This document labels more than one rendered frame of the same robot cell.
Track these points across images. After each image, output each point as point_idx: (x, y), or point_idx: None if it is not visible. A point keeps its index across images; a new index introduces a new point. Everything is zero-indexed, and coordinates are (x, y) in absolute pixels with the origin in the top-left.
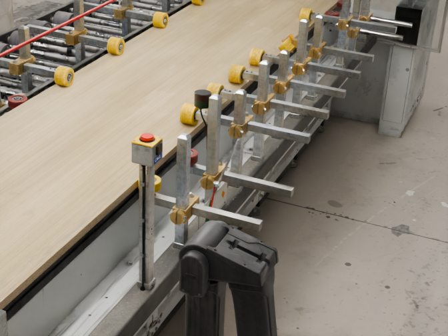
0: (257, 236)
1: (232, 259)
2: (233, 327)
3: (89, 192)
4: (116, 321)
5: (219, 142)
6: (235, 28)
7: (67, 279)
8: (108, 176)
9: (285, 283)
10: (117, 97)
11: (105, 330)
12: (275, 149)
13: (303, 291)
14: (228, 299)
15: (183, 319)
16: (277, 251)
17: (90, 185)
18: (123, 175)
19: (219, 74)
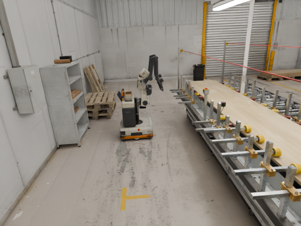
0: None
1: (153, 56)
2: (217, 195)
3: (227, 111)
4: (200, 117)
5: (255, 160)
6: None
7: (214, 115)
8: (231, 115)
9: (223, 223)
10: (285, 133)
11: (199, 116)
12: (236, 166)
13: (213, 222)
14: (231, 205)
15: (233, 191)
16: (151, 58)
17: (230, 112)
18: (230, 115)
19: (290, 158)
